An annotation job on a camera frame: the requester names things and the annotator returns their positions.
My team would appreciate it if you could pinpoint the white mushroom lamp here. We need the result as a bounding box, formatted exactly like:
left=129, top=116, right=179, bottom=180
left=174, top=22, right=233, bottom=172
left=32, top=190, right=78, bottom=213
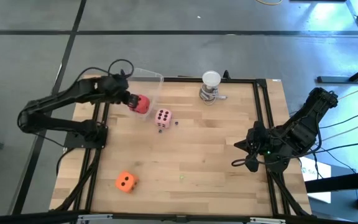
left=199, top=70, right=222, bottom=104

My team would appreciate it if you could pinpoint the light grey cable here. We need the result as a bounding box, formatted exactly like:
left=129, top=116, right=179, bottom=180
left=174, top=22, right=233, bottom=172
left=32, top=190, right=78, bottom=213
left=319, top=116, right=358, bottom=144
left=336, top=81, right=358, bottom=101

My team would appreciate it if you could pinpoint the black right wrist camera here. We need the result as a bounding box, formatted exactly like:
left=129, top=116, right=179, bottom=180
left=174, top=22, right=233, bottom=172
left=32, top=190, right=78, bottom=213
left=245, top=154, right=261, bottom=173

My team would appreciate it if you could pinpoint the large pink foam die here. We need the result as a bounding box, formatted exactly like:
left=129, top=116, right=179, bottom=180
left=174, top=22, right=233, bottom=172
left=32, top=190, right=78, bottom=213
left=154, top=108, right=173, bottom=129

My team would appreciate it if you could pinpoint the black aluminium table frame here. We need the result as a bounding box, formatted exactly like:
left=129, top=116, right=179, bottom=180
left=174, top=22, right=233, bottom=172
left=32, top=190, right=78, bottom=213
left=49, top=73, right=314, bottom=219

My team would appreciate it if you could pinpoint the thin black cable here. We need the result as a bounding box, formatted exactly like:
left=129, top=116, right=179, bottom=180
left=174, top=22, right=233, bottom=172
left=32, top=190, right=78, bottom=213
left=314, top=140, right=358, bottom=155

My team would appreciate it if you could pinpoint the yellow cable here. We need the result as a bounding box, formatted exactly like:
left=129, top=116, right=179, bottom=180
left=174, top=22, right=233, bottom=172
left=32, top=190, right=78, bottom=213
left=254, top=0, right=284, bottom=6

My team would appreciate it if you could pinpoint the white box with logo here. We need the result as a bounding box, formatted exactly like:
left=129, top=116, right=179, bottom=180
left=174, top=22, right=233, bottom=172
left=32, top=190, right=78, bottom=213
left=300, top=156, right=333, bottom=204

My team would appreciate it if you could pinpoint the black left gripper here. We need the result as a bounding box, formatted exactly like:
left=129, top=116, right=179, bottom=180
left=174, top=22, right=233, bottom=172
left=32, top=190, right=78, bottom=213
left=100, top=74, right=140, bottom=110

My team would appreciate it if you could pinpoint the black crossbar with silver brackets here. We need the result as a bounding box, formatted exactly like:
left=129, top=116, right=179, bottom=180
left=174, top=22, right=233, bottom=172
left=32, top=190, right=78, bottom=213
left=0, top=209, right=358, bottom=224

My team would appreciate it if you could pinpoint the large orange foam die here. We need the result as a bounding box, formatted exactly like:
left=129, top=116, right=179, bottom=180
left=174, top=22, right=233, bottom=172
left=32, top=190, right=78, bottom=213
left=114, top=170, right=140, bottom=195

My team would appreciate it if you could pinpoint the clear plastic bin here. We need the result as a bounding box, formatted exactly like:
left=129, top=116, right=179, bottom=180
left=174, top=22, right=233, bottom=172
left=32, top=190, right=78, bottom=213
left=125, top=67, right=165, bottom=121

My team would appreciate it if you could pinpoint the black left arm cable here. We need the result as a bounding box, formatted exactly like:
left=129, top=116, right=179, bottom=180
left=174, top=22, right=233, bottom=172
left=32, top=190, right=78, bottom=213
left=75, top=58, right=135, bottom=82

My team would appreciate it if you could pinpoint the white lamp cable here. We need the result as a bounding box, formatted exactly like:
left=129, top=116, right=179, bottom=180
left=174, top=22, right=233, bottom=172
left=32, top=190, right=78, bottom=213
left=198, top=86, right=229, bottom=106

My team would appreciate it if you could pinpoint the large red foam die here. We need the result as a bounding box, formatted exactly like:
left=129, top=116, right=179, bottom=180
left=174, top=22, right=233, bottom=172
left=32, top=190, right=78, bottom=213
left=129, top=94, right=152, bottom=115

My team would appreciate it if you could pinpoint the black T-shaped table leg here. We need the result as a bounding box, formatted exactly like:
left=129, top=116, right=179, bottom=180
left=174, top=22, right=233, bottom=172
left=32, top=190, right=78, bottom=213
left=316, top=58, right=358, bottom=85

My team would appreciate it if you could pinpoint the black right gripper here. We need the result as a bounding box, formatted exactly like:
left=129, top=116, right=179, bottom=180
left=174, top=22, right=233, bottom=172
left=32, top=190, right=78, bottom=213
left=233, top=121, right=275, bottom=157

